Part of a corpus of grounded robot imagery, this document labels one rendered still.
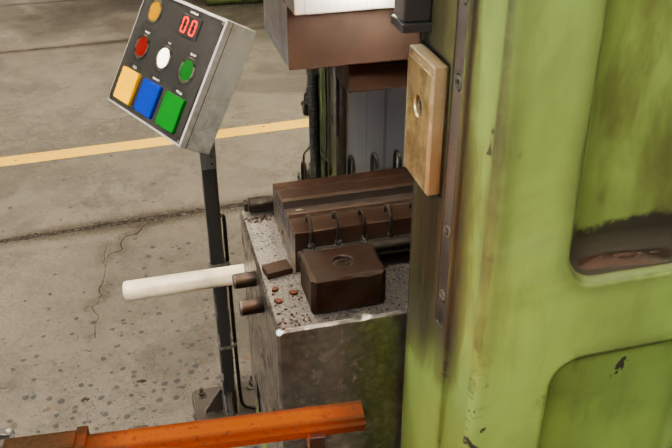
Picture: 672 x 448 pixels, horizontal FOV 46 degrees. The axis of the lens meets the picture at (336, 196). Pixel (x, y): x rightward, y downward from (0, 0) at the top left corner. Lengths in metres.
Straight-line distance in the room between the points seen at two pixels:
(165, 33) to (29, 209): 1.87
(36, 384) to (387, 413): 1.48
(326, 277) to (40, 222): 2.36
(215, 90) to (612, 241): 0.93
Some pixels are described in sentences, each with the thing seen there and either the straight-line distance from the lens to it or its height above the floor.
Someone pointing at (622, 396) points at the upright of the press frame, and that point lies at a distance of 1.26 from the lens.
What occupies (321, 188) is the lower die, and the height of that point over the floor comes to 0.99.
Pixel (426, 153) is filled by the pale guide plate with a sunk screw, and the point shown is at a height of 1.24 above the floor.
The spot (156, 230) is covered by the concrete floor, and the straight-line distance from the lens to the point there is 3.27.
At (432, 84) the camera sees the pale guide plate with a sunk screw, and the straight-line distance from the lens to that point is 0.95.
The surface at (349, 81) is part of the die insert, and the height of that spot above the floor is 1.23.
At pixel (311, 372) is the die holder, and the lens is 1.28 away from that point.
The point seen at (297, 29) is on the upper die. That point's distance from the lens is 1.16.
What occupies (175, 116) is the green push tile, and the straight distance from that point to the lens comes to 1.70.
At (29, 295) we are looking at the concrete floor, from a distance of 3.03.
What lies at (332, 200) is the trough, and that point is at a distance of 1.39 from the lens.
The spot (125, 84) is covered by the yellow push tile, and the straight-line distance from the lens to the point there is 1.90.
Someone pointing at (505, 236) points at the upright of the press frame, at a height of 1.21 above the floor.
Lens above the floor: 1.68
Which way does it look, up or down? 29 degrees down
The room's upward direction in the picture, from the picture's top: straight up
